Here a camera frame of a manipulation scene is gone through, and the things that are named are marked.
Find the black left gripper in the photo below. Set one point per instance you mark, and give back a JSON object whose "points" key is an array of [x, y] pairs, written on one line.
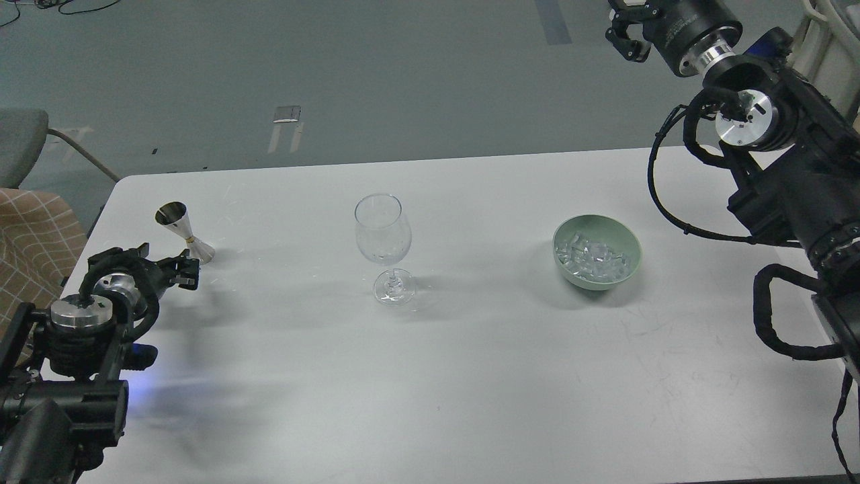
{"points": [[134, 277]]}

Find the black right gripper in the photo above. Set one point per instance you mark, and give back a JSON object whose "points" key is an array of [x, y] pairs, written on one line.
{"points": [[679, 30]]}

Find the steel cocktail jigger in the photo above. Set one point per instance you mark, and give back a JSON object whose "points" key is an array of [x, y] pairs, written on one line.
{"points": [[174, 217]]}

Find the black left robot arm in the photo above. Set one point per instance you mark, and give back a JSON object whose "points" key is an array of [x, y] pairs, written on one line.
{"points": [[63, 399]]}

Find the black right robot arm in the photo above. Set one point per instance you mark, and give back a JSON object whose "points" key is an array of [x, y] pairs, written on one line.
{"points": [[782, 117]]}

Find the clear ice cubes pile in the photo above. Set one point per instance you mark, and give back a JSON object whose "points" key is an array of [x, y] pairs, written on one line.
{"points": [[592, 260]]}

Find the clear wine glass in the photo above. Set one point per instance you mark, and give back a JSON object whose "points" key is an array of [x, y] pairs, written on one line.
{"points": [[383, 236]]}

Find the brown checkered cushion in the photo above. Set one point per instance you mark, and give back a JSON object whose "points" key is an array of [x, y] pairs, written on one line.
{"points": [[41, 241]]}

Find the grey chair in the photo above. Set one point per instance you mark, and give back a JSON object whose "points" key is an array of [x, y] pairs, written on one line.
{"points": [[24, 132]]}

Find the white plastic chair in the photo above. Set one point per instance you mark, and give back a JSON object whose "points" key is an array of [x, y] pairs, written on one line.
{"points": [[825, 51]]}

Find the green bowl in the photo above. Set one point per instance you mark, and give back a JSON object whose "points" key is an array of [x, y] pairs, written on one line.
{"points": [[609, 231]]}

